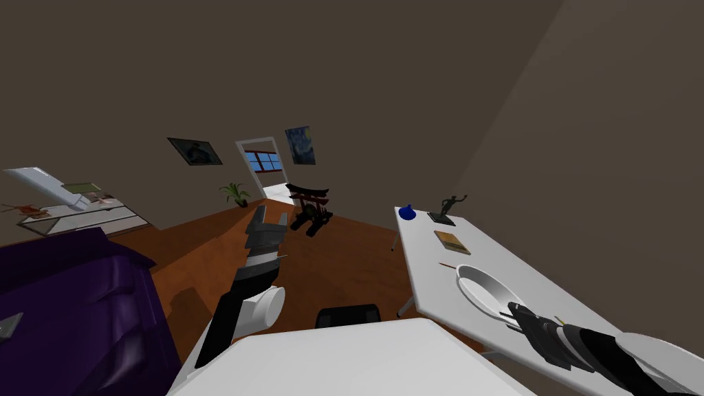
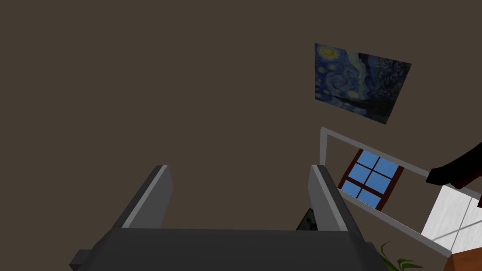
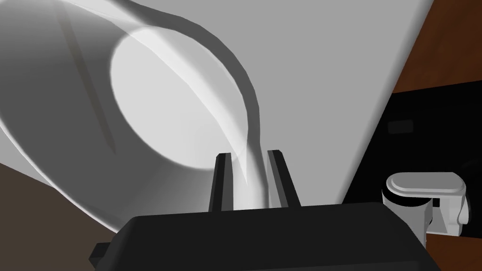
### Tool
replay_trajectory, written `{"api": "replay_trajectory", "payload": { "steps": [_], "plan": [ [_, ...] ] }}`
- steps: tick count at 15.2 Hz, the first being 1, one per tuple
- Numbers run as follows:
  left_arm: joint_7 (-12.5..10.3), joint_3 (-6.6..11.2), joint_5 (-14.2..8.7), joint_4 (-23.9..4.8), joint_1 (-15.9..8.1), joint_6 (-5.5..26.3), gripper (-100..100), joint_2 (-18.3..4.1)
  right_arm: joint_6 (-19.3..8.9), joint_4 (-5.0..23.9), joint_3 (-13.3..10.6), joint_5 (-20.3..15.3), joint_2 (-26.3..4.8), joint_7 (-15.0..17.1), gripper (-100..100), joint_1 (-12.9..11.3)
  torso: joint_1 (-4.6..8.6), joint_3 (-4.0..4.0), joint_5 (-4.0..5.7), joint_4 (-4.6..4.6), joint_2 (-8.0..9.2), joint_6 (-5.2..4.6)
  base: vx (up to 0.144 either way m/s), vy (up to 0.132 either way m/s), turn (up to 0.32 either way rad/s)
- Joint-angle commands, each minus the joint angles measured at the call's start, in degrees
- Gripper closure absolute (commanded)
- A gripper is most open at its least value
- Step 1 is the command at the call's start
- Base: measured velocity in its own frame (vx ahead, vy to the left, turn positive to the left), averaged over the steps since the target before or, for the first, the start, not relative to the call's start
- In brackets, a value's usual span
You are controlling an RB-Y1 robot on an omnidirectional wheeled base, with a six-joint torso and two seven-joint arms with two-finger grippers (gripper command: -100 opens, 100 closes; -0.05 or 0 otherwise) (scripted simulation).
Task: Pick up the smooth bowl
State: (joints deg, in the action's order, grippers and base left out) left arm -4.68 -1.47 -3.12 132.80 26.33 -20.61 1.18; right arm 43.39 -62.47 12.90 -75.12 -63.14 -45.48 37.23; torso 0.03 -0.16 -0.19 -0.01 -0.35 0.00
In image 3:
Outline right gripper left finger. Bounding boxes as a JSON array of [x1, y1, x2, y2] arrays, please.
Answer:
[[209, 152, 235, 213]]

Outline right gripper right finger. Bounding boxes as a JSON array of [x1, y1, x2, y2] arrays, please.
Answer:
[[266, 149, 302, 209]]

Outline white mug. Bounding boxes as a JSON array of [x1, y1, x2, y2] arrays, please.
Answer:
[[0, 0, 273, 235]]

